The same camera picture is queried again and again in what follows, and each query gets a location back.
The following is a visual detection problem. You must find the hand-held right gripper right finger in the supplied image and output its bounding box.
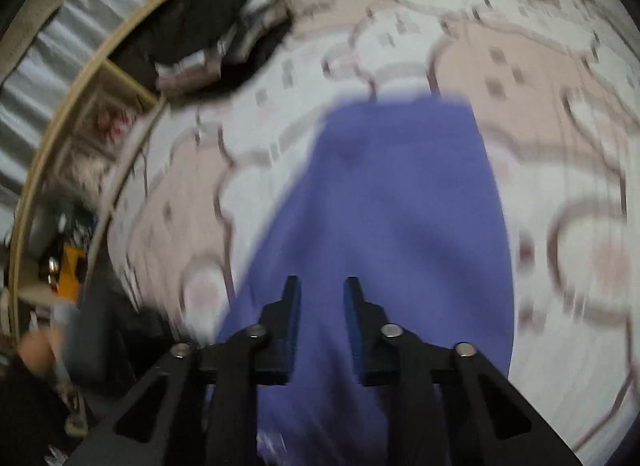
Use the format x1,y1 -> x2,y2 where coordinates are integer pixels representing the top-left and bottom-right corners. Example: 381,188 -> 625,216
344,276 -> 583,466

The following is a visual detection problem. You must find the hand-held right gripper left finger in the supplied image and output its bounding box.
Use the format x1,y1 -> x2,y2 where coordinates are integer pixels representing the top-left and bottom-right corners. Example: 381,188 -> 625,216
65,275 -> 303,466

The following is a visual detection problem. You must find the purple garment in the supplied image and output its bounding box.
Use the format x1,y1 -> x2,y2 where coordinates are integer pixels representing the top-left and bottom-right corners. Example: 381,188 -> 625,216
215,96 -> 517,466

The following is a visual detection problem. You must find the stack of folded clothes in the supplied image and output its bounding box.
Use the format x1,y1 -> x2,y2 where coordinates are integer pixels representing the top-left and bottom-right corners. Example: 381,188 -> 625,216
112,0 -> 297,97

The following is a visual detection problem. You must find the yellow object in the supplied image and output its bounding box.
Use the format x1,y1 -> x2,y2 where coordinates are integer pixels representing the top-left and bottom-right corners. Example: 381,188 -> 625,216
55,240 -> 86,299

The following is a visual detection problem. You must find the red and pink object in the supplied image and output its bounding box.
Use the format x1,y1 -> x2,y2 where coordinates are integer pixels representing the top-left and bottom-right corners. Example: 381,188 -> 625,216
94,104 -> 137,143

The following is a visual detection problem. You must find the wooden bedside shelf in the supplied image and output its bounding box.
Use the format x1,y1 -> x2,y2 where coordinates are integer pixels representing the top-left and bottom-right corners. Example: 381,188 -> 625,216
4,0 -> 263,343

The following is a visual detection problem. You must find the bear print bed sheet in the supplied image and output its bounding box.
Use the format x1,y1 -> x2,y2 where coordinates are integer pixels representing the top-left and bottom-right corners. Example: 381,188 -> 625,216
102,0 -> 640,466

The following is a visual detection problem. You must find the grey curtain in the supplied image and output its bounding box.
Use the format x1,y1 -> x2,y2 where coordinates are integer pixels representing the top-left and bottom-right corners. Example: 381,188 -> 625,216
0,0 -> 237,243

